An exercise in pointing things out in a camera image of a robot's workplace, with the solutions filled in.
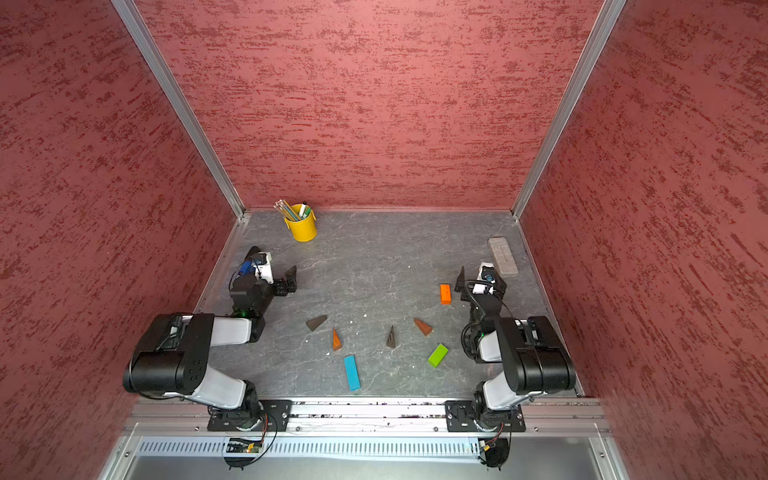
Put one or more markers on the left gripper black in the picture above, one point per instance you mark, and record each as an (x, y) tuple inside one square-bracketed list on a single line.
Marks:
[(291, 284)]

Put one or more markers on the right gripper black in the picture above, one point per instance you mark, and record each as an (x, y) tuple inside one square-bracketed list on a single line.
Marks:
[(460, 281)]

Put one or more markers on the orange rectangular block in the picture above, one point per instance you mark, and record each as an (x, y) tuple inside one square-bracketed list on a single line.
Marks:
[(445, 292)]

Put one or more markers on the dark brown triangle block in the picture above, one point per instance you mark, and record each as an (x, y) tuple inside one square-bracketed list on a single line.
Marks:
[(316, 322)]

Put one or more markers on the reddish brown triangle block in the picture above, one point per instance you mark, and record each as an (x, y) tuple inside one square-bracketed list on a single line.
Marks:
[(423, 327)]

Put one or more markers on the orange brown triangle block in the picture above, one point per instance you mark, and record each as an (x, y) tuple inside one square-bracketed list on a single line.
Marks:
[(336, 341)]

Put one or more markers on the green rectangular block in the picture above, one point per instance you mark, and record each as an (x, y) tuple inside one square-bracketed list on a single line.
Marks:
[(438, 355)]

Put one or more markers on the dark wood triangle block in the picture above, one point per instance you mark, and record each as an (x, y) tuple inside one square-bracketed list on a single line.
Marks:
[(391, 341)]

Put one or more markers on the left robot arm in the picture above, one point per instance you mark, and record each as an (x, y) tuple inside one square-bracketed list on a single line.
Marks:
[(171, 359)]

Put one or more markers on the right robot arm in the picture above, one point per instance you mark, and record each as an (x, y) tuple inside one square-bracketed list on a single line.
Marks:
[(534, 362)]

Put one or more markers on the grey eraser block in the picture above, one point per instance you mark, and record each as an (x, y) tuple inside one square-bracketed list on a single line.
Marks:
[(503, 258)]

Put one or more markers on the yellow pencil cup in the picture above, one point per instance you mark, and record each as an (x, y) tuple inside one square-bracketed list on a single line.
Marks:
[(306, 230)]

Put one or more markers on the green white marker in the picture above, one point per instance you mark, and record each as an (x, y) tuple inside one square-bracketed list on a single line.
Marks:
[(303, 210)]

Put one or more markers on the pencils in cup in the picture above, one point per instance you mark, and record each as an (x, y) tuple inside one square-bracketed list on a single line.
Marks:
[(288, 211)]

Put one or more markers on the teal long block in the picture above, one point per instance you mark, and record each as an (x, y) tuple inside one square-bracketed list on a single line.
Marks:
[(352, 374)]

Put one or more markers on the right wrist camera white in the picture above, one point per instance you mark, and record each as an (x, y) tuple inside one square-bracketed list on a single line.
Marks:
[(494, 284)]

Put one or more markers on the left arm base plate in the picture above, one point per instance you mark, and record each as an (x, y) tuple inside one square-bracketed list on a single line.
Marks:
[(270, 415)]

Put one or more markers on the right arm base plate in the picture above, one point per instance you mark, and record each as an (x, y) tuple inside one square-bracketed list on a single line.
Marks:
[(469, 416)]

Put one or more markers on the aluminium mounting rail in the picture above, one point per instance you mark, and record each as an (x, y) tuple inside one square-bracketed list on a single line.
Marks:
[(389, 417)]

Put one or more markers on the white slotted cable duct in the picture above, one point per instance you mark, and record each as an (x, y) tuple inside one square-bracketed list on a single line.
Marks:
[(464, 449)]

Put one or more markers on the right aluminium corner post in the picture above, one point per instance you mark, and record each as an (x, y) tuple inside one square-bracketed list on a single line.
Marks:
[(603, 26)]

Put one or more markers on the aluminium corner post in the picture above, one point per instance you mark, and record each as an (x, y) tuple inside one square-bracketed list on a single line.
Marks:
[(603, 26), (139, 31)]

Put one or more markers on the left aluminium corner post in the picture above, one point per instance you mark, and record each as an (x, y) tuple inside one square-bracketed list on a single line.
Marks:
[(139, 31)]

